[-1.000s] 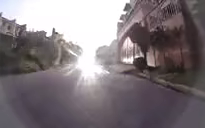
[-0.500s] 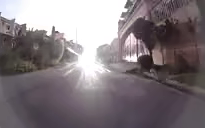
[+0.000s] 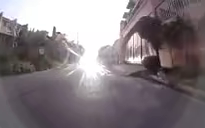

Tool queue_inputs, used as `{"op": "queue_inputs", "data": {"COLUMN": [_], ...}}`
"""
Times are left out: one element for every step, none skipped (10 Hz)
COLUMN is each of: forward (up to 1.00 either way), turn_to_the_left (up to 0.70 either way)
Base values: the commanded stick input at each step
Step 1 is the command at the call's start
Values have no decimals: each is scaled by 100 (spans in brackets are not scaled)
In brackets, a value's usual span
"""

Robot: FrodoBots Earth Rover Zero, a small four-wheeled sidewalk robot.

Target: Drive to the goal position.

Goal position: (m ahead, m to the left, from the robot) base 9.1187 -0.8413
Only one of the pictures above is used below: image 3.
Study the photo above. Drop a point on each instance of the distant trees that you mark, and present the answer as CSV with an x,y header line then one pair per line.
x,y
106,54

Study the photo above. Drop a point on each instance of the dark round bush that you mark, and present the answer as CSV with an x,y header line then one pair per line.
x,y
150,63

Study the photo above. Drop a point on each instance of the grey asphalt road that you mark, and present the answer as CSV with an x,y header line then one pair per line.
x,y
73,103

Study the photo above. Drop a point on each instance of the dark leafy tree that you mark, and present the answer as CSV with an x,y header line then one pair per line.
x,y
156,31

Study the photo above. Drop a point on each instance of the row of bushes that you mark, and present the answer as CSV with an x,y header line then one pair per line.
x,y
26,56

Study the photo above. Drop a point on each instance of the pale kerb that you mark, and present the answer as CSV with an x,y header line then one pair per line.
x,y
176,87

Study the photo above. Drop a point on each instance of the row of pale buildings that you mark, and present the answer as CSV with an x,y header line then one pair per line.
x,y
3,28

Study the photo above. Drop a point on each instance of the small sign on post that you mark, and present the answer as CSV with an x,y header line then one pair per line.
x,y
41,51

